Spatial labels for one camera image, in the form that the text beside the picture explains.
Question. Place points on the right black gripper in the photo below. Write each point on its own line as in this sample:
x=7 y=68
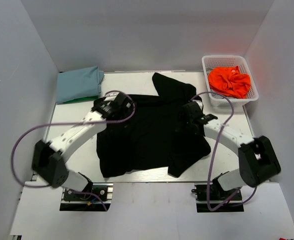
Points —
x=184 y=118

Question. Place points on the white plastic basket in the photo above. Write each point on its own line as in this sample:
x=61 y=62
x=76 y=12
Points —
x=209 y=62

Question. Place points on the folded blue-grey t-shirt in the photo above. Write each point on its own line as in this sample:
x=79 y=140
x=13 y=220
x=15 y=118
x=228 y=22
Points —
x=77 y=84

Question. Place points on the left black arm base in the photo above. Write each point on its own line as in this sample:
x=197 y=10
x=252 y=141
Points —
x=99 y=199

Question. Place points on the black t-shirt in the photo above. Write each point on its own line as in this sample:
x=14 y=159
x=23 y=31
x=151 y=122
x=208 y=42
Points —
x=154 y=137

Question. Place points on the crumpled orange t-shirt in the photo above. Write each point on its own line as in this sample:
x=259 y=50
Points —
x=230 y=82

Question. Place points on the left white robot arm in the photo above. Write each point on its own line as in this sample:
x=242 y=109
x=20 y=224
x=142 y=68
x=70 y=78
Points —
x=50 y=158

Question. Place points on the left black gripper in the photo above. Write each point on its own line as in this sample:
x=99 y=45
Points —
x=126 y=114

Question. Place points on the folded green t-shirt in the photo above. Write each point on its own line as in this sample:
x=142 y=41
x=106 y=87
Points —
x=82 y=99

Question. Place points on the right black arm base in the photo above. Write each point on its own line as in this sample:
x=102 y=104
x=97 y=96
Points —
x=216 y=196

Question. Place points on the grey t-shirt in basket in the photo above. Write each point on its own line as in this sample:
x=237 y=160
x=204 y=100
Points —
x=219 y=100

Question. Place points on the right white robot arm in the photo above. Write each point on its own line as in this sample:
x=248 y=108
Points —
x=257 y=160

